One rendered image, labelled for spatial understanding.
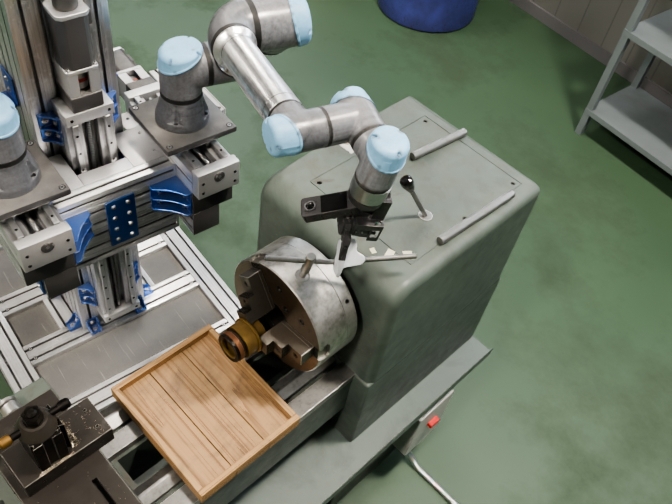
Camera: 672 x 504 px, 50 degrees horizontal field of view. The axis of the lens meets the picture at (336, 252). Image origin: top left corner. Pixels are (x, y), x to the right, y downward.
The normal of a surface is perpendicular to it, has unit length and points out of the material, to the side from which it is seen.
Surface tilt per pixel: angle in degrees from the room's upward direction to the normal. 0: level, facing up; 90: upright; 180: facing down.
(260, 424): 0
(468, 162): 0
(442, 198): 0
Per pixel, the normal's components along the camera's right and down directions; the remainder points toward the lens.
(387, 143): 0.25, -0.53
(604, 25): -0.78, 0.40
